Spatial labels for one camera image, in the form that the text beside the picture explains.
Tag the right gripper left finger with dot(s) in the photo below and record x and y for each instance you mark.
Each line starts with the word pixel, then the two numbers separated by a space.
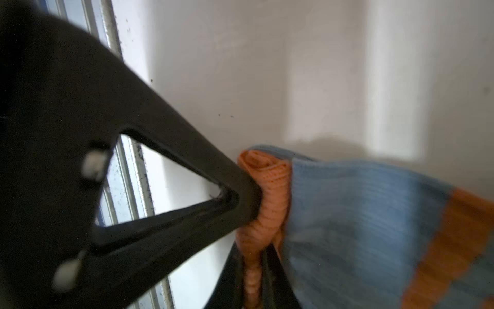
pixel 65 100

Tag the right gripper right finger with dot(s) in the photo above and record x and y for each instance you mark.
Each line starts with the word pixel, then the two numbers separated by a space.
pixel 276 291

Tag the blue orange striped sock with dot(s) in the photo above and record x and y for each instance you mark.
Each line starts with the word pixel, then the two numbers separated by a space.
pixel 358 234

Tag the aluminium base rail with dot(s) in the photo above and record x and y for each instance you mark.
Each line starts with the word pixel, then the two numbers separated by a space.
pixel 126 195

